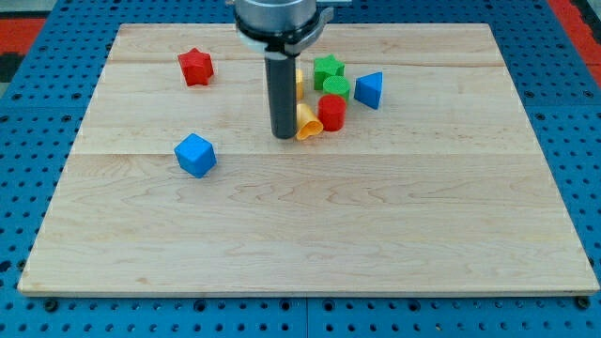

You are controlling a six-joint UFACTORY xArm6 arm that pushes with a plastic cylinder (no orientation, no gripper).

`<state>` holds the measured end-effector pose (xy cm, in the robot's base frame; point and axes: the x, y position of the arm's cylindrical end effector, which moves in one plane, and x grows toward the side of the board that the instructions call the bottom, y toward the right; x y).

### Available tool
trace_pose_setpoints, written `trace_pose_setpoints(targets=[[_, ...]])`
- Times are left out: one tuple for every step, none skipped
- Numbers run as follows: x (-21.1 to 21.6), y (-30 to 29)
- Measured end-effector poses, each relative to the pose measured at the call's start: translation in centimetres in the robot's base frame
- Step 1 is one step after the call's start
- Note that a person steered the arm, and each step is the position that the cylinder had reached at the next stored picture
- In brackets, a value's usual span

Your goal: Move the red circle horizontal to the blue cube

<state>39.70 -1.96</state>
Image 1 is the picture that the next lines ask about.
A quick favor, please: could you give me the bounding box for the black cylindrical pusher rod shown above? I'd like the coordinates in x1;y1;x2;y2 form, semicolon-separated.
265;52;297;139

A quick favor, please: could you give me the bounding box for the red cylinder block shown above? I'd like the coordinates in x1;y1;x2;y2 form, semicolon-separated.
317;94;347;131

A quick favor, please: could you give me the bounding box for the blue cube block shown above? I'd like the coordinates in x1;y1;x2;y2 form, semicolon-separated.
174;133;217;178

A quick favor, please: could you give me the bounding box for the yellow block behind rod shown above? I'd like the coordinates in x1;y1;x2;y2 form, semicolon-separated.
295;69;304;100

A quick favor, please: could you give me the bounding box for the green star block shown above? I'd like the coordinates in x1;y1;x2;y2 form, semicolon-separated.
314;54;346;90

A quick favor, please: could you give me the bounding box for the green cylinder block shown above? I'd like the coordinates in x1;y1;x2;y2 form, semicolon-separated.
322;75;350;101

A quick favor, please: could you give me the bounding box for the yellow heart block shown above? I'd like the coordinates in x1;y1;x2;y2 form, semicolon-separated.
296;103;324;141

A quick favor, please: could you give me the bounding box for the red star block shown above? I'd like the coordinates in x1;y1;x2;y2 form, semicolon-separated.
177;48;214;86

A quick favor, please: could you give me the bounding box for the blue triangular prism block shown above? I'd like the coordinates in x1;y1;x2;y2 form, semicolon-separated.
354;71;383;110

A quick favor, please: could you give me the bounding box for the light wooden board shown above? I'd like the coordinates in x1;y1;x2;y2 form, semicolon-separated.
18;23;599;298

